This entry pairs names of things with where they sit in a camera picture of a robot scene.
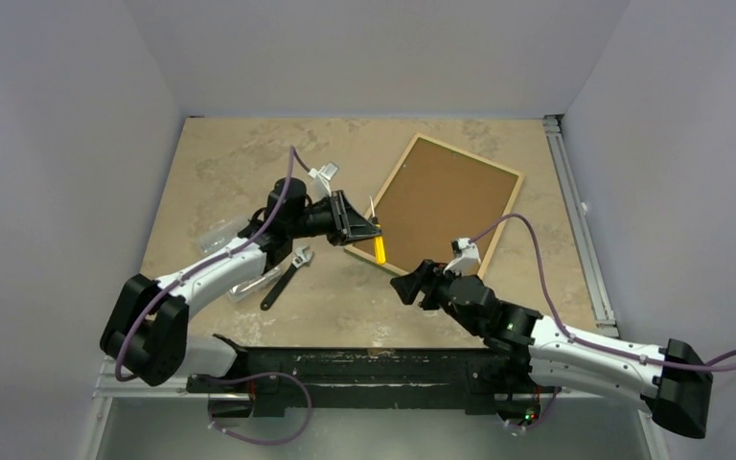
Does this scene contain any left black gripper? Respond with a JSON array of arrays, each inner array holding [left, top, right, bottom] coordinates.
[[287, 191, 380, 247]]

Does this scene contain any yellow handled screwdriver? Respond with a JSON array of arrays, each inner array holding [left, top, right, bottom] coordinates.
[[369, 196, 387, 265]]

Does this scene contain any green picture frame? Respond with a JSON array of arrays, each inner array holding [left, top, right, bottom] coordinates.
[[348, 133, 525, 275]]

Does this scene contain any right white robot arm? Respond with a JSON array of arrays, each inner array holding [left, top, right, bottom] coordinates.
[[390, 260, 713, 439]]

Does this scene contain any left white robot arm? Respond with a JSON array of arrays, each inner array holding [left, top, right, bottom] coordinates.
[[100, 177, 381, 392]]

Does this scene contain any black adjustable wrench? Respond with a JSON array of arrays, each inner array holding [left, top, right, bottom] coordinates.
[[260, 245, 313, 311]]

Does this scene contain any clear plastic organizer box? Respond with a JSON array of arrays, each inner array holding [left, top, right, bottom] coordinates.
[[195, 215, 285, 303]]

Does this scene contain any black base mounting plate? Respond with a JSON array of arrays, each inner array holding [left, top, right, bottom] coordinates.
[[187, 347, 553, 426]]

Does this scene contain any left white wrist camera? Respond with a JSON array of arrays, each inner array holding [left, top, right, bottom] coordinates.
[[308, 162, 339, 198]]

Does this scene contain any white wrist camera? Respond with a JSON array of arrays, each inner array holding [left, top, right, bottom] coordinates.
[[445, 238, 480, 276], [308, 162, 339, 198]]

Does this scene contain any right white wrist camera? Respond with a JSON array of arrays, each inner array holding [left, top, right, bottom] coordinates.
[[445, 238, 480, 276]]

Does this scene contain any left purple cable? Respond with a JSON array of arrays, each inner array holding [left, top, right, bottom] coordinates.
[[113, 146, 313, 447]]

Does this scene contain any front aluminium rail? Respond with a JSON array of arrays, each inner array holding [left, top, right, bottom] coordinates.
[[93, 355, 655, 402]]

